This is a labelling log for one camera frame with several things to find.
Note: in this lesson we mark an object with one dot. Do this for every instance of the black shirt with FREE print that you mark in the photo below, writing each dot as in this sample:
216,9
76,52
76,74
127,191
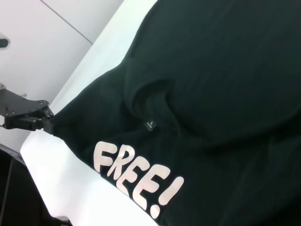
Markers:
200,94

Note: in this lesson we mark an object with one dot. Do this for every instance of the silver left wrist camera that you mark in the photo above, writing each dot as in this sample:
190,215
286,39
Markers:
3,42

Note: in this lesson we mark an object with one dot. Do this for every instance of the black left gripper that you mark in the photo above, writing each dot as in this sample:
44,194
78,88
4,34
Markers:
21,106

